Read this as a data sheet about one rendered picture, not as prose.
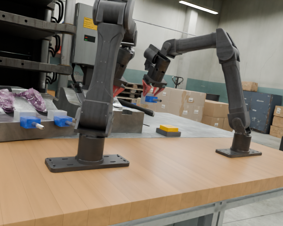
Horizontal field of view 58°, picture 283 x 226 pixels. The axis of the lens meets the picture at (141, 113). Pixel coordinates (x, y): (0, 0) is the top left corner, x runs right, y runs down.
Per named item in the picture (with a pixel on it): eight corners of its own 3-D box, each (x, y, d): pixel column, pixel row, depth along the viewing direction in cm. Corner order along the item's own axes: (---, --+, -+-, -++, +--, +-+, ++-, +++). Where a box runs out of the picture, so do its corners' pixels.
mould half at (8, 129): (77, 135, 89) (80, 104, 88) (-4, 141, 70) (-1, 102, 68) (15, 109, 121) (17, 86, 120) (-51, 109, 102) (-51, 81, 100)
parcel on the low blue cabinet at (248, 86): (257, 92, 767) (259, 82, 764) (249, 91, 751) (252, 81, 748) (246, 90, 804) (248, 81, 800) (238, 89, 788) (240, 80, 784)
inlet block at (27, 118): (50, 136, 72) (52, 118, 71) (33, 138, 68) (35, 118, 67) (29, 126, 80) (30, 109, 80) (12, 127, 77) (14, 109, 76)
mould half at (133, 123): (141, 132, 108) (146, 101, 106) (81, 132, 94) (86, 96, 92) (97, 111, 150) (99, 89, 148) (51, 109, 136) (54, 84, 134)
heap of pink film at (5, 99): (52, 112, 93) (54, 91, 92) (0, 112, 80) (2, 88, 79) (20, 101, 110) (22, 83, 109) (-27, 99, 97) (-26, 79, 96)
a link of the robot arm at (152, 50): (139, 56, 116) (152, 32, 112) (149, 58, 123) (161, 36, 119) (156, 69, 111) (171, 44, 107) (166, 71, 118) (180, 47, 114)
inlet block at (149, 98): (164, 107, 116) (165, 95, 116) (155, 106, 114) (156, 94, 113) (148, 103, 127) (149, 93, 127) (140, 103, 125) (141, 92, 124)
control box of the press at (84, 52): (97, 205, 201) (121, 12, 182) (57, 211, 185) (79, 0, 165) (87, 193, 219) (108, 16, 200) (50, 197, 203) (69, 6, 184)
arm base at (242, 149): (218, 130, 93) (233, 135, 87) (250, 131, 104) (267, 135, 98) (214, 151, 94) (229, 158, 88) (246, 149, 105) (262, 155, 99)
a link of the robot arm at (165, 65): (149, 66, 116) (155, 52, 113) (157, 65, 120) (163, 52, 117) (160, 73, 113) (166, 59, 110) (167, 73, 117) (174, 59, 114)
